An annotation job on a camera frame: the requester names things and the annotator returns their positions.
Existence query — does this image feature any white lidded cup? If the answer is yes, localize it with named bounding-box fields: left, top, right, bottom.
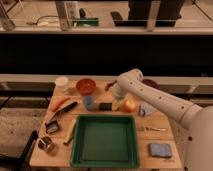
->
left=55, top=76, right=69, bottom=92

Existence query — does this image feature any black handled knife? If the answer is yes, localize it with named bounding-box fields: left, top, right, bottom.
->
left=49, top=101, right=78, bottom=122

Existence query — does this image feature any grey crumpled cloth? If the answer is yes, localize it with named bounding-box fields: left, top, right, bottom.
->
left=139, top=103, right=157, bottom=117

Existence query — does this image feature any black bar left of table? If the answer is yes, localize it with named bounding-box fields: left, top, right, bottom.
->
left=19, top=130, right=38, bottom=168

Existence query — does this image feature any orange bowl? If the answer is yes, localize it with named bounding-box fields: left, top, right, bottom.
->
left=76, top=78, right=96, bottom=95

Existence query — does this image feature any round metal tin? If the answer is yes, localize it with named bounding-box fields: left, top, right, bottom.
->
left=38, top=136, right=54, bottom=153

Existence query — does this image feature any black eraser block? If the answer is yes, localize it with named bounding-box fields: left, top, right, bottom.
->
left=98, top=103, right=112, bottom=111

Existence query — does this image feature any blue sponge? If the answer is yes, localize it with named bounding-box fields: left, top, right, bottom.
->
left=148, top=143, right=172, bottom=158

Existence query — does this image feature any peach apple fruit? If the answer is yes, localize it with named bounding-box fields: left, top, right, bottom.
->
left=122, top=100, right=136, bottom=112

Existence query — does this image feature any purple bowl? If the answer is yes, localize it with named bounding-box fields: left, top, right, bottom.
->
left=142, top=79, right=159, bottom=89

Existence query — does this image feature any wooden spatula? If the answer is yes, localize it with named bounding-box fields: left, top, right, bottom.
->
left=63, top=118, right=77, bottom=145

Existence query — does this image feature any blue plastic cup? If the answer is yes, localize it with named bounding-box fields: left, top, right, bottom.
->
left=83, top=95, right=95, bottom=110

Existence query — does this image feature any green plastic tray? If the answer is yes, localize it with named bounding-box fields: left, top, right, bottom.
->
left=70, top=115, right=140, bottom=169

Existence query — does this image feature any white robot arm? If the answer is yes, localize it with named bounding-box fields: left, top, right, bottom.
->
left=111, top=69, right=213, bottom=171

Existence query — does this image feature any orange carrot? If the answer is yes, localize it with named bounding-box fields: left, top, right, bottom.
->
left=50, top=97, right=69, bottom=112

